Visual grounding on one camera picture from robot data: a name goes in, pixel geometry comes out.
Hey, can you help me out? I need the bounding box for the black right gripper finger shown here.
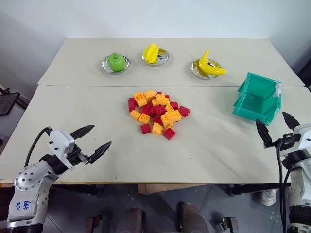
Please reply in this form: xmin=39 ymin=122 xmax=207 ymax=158
xmin=281 ymin=111 xmax=301 ymax=133
xmin=256 ymin=119 xmax=273 ymax=149

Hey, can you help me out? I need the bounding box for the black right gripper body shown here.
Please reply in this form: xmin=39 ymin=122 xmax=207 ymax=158
xmin=263 ymin=133 xmax=302 ymax=150

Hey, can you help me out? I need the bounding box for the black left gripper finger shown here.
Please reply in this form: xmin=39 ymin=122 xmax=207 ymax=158
xmin=87 ymin=140 xmax=113 ymax=164
xmin=70 ymin=124 xmax=96 ymax=140

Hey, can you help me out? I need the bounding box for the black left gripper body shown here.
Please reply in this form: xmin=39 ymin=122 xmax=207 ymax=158
xmin=65 ymin=145 xmax=89 ymax=171

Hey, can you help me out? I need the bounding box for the teal plastic bin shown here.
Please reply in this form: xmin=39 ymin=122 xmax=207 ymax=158
xmin=232 ymin=72 xmax=283 ymax=126

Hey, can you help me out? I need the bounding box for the white shoe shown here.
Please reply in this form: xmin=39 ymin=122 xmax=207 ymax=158
xmin=260 ymin=189 xmax=277 ymax=207

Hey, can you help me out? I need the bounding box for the silver metal plate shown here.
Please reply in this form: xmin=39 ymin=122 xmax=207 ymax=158
xmin=190 ymin=59 xmax=222 ymax=79
xmin=101 ymin=55 xmax=130 ymax=75
xmin=141 ymin=47 xmax=170 ymax=67

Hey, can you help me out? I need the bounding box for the green toy apple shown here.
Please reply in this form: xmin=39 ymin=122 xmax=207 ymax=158
xmin=107 ymin=53 xmax=126 ymax=73

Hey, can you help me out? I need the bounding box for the black folding stand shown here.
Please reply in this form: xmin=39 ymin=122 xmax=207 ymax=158
xmin=0 ymin=84 xmax=29 ymax=117

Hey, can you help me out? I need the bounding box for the yellow toy banana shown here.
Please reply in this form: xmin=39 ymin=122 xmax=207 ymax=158
xmin=198 ymin=49 xmax=227 ymax=76

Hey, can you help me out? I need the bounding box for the yellow toy starfruit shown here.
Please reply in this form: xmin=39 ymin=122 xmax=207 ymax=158
xmin=142 ymin=43 xmax=160 ymax=65

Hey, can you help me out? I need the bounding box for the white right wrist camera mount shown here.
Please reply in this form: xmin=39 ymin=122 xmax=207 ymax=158
xmin=292 ymin=123 xmax=311 ymax=149

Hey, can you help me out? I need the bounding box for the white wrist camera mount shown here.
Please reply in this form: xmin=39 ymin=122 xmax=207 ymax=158
xmin=48 ymin=130 xmax=75 ymax=159
xmin=292 ymin=123 xmax=311 ymax=149

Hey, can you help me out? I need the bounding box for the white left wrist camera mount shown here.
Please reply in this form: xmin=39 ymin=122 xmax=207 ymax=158
xmin=48 ymin=130 xmax=75 ymax=159

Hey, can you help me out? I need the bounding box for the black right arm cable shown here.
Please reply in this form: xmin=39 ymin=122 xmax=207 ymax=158
xmin=276 ymin=140 xmax=292 ymax=233

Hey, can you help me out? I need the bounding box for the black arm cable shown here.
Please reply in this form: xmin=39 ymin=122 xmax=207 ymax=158
xmin=24 ymin=127 xmax=52 ymax=168
xmin=276 ymin=140 xmax=292 ymax=233

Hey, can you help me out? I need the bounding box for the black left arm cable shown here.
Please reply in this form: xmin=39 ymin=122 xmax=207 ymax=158
xmin=24 ymin=127 xmax=52 ymax=168

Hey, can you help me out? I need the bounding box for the black table frame bar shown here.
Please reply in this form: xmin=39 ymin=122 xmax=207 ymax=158
xmin=227 ymin=183 xmax=292 ymax=196

